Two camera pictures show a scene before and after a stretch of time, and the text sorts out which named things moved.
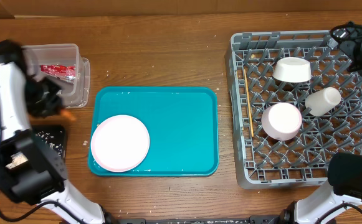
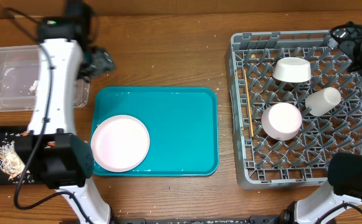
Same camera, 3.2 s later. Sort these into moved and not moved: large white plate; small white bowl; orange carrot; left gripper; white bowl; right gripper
Moved: orange carrot; left gripper
Not moved: right gripper; large white plate; small white bowl; white bowl
